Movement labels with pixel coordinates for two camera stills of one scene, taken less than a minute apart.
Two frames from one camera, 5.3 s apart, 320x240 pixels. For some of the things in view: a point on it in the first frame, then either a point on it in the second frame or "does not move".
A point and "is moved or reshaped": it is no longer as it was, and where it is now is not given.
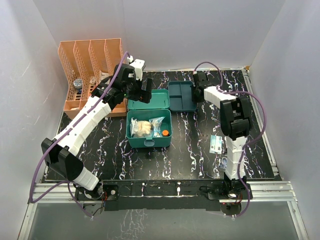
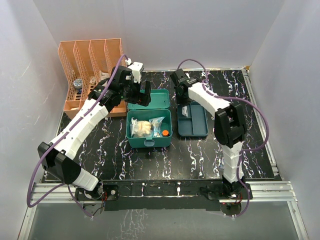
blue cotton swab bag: x=156 y=123 does not move
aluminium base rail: x=282 y=191 does not move
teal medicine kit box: x=149 y=125 does not move
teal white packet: x=215 y=144 → x=184 y=111
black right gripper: x=196 y=100 → x=180 y=102
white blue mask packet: x=134 y=124 does not move
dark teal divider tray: x=180 y=97 is moved or reshaped
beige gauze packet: x=144 y=128 does not move
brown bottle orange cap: x=165 y=132 does not move
